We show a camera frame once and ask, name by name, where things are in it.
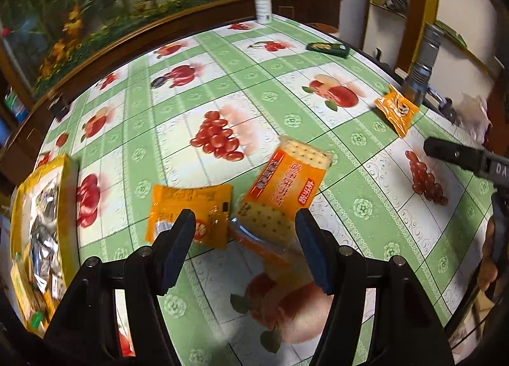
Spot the small orange snack packet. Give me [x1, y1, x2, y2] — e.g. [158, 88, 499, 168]
[374, 85, 421, 138]

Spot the white plastic bag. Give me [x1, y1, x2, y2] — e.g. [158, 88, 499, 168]
[457, 91, 494, 144]

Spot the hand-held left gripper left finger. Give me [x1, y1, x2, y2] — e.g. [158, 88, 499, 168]
[44, 209, 197, 366]

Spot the green black case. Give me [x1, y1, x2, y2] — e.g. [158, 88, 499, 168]
[306, 42, 351, 59]

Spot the orange cracker packet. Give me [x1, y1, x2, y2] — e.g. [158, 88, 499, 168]
[228, 135, 335, 268]

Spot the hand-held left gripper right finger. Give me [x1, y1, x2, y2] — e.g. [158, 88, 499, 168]
[294, 208, 456, 366]

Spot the white bin with orange lid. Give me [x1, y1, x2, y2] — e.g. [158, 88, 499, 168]
[308, 22, 338, 36]

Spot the fruit print tablecloth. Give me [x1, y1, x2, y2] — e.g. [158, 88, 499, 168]
[36, 16, 498, 366]

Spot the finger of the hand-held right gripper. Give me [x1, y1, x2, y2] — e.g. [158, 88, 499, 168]
[423, 137, 488, 170]

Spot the yellow cardboard tray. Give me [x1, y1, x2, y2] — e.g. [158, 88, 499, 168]
[10, 153, 80, 339]

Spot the dark glass bottle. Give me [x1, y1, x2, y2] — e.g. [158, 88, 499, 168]
[50, 93, 71, 120]

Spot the glass flower display case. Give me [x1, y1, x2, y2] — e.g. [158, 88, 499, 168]
[0, 0, 255, 92]

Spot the blue green plastic bottle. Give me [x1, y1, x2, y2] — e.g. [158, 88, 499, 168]
[4, 88, 28, 125]

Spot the person's right hand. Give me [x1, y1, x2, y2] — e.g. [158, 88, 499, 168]
[477, 217, 501, 291]

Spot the orange yellow snack packet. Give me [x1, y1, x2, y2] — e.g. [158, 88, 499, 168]
[147, 184, 234, 250]

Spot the grey metal cylinder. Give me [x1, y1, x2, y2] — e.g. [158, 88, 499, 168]
[401, 25, 445, 106]

